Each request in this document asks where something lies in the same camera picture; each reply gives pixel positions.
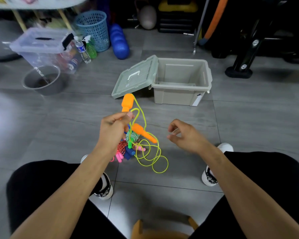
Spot person's right hand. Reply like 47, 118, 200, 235
166, 119, 216, 155

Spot person's left hand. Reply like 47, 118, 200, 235
96, 112, 135, 155

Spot green-handled braided jump rope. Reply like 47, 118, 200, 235
125, 130, 140, 149

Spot navy foam-handled red jump rope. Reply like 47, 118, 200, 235
117, 140, 136, 161

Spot orange-handled yellow jump rope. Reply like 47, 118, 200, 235
119, 93, 169, 174

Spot grey plastic storage box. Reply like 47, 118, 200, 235
149, 58, 213, 107

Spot person's right forearm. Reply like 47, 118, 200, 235
202, 146, 299, 239

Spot person's left forearm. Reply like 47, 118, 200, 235
10, 146, 115, 239

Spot grey-green box lid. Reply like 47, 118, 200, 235
111, 55, 159, 99

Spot person's left leg black trousers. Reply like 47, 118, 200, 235
6, 160, 128, 239

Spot person's leg black trousers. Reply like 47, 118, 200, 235
189, 151, 299, 239
6, 160, 128, 239

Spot person's right leg black trousers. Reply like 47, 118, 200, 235
189, 151, 299, 239

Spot white right shoe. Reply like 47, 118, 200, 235
201, 142, 234, 187

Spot white shoe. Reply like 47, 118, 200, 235
201, 142, 234, 187
80, 154, 114, 200

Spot white left shoe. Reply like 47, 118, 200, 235
80, 154, 114, 200

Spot grey metal bowl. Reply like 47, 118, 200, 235
22, 65, 66, 96

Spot clear water bottle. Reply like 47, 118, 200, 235
73, 36, 92, 64

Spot green spray bottle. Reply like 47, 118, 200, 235
82, 35, 98, 59

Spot black dumbbell rack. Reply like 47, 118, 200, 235
209, 0, 299, 79

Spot wooden stool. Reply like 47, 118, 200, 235
131, 216, 199, 239

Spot light blue mesh basket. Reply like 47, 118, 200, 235
74, 10, 111, 52

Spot clear plastic lidded bin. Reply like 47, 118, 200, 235
9, 27, 82, 75

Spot beige exercise ball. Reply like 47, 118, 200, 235
139, 5, 157, 30

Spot orange and green foam stick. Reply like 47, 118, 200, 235
198, 0, 230, 46

